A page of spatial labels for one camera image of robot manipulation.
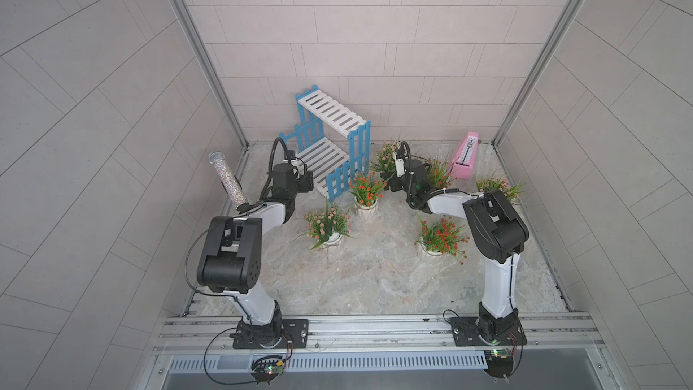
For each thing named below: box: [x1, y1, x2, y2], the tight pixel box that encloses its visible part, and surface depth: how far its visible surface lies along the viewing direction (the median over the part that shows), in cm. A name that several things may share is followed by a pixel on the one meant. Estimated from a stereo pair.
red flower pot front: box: [413, 213, 471, 265], surface depth 77 cm
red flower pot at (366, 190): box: [348, 171, 388, 221], surface depth 91 cm
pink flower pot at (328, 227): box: [303, 200, 356, 251], surface depth 81 cm
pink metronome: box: [451, 130, 480, 180], surface depth 101 cm
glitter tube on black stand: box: [207, 150, 250, 213], surface depth 79 cm
